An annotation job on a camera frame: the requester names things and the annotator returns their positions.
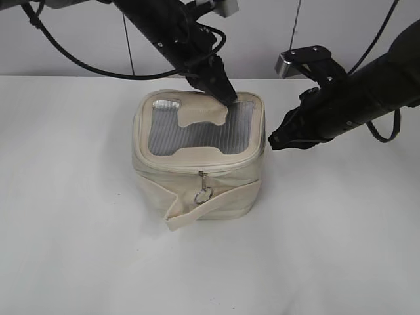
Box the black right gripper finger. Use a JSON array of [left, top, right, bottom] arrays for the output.
[[268, 110, 328, 150]]

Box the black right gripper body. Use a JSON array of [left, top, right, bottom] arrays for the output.
[[285, 70, 381, 145]]

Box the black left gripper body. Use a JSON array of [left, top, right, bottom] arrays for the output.
[[154, 19, 226, 79]]

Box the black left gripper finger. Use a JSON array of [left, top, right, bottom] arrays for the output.
[[186, 56, 237, 106]]

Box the cream canvas zipper bag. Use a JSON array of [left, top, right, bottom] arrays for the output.
[[132, 90, 266, 231]]

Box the silver zipper pull ring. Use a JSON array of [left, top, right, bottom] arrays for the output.
[[193, 170, 214, 206]]

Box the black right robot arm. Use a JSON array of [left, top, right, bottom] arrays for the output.
[[268, 22, 419, 150]]

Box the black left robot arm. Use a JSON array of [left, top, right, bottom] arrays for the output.
[[1, 0, 239, 106]]

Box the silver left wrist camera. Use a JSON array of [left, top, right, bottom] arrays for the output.
[[189, 0, 239, 18]]

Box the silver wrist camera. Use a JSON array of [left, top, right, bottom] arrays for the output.
[[274, 45, 348, 88], [189, 0, 239, 18]]

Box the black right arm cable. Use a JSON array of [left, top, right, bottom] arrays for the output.
[[347, 0, 403, 144]]

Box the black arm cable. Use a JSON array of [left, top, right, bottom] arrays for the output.
[[347, 0, 403, 144], [19, 0, 227, 80]]

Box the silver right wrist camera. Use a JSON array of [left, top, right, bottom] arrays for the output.
[[274, 45, 348, 88]]

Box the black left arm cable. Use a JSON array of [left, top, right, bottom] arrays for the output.
[[19, 0, 227, 80]]

